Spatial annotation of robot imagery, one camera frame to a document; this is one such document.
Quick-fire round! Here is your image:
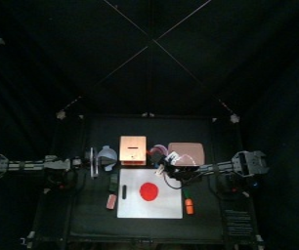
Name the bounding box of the pink plastic tray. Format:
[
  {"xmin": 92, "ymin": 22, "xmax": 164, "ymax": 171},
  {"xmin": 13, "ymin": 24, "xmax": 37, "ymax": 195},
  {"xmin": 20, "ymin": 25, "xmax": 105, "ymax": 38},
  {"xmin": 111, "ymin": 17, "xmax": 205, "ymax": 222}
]
[{"xmin": 167, "ymin": 142, "xmax": 207, "ymax": 167}]

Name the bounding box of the dark green toy piece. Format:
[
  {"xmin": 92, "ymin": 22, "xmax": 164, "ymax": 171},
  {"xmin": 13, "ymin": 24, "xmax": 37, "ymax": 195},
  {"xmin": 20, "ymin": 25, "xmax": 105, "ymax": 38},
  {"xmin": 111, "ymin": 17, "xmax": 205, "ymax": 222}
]
[{"xmin": 108, "ymin": 173, "xmax": 120, "ymax": 193}]

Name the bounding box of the wooden toy box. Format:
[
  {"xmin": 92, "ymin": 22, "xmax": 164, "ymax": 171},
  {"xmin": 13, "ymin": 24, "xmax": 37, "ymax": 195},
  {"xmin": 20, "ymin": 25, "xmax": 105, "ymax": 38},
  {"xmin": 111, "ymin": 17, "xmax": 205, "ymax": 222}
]
[{"xmin": 119, "ymin": 135, "xmax": 149, "ymax": 167}]

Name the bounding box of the flat red disc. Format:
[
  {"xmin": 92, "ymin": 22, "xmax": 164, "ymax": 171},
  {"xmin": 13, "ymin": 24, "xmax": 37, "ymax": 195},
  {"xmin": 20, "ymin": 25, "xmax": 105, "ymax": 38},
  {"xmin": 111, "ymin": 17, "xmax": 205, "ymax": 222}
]
[{"xmin": 139, "ymin": 182, "xmax": 160, "ymax": 202}]

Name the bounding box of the pink toy block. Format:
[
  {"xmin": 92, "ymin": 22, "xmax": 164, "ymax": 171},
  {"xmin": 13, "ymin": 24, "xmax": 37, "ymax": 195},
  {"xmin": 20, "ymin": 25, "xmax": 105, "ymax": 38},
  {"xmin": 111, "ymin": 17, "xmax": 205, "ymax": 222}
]
[{"xmin": 105, "ymin": 193, "xmax": 119, "ymax": 211}]

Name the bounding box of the orange toy carrot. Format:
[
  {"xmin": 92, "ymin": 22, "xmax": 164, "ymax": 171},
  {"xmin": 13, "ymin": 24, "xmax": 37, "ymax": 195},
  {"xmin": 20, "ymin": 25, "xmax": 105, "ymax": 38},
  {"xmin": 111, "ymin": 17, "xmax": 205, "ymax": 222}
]
[{"xmin": 183, "ymin": 189, "xmax": 196, "ymax": 216}]

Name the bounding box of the white cutting board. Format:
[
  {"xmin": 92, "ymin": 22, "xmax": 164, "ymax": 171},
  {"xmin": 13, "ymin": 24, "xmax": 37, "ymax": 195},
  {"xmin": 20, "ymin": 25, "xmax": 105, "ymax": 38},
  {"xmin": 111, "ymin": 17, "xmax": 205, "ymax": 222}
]
[{"xmin": 116, "ymin": 168, "xmax": 185, "ymax": 220}]

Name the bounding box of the white text label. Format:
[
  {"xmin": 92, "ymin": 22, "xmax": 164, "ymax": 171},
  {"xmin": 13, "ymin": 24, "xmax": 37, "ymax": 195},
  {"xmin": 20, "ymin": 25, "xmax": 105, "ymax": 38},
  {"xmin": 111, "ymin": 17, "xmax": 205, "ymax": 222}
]
[{"xmin": 223, "ymin": 209, "xmax": 256, "ymax": 242}]

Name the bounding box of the black cable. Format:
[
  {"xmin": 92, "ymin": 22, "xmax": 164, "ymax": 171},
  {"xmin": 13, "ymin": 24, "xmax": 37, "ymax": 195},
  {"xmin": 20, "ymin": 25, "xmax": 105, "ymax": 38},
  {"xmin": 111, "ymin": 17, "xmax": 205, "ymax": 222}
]
[{"xmin": 163, "ymin": 172, "xmax": 191, "ymax": 190}]

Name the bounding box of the thin diagonal cord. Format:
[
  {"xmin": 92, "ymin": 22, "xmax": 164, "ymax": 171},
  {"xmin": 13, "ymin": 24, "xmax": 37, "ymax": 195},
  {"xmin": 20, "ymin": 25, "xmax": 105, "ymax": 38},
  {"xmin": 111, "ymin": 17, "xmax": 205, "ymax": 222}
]
[
  {"xmin": 60, "ymin": 0, "xmax": 212, "ymax": 114},
  {"xmin": 101, "ymin": 0, "xmax": 240, "ymax": 119}
]

